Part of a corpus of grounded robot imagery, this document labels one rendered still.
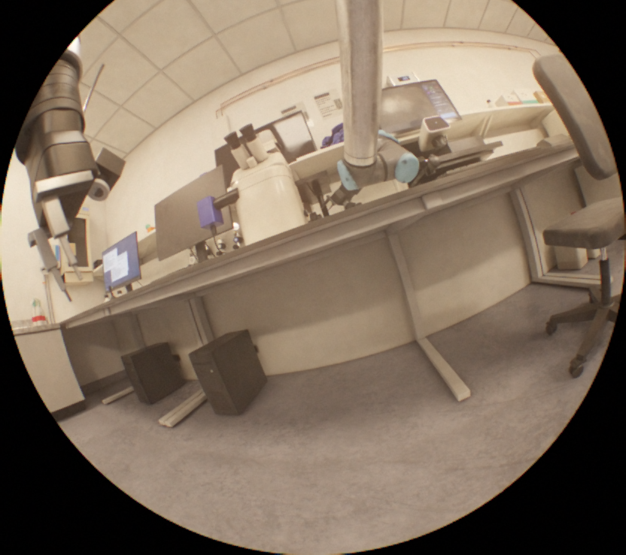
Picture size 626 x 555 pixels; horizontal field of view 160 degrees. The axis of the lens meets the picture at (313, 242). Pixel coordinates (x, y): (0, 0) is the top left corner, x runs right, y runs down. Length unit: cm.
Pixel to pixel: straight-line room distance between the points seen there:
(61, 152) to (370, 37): 44
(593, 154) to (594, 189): 179
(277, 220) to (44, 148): 57
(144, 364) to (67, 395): 85
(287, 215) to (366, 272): 85
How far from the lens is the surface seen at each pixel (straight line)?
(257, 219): 65
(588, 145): 73
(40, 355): 222
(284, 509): 80
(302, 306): 144
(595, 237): 79
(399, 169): 64
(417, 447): 82
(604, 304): 113
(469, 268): 158
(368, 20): 44
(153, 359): 196
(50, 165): 18
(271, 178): 67
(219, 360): 122
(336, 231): 57
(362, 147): 54
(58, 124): 21
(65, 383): 227
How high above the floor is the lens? 64
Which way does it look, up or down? 7 degrees up
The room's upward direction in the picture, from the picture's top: 18 degrees counter-clockwise
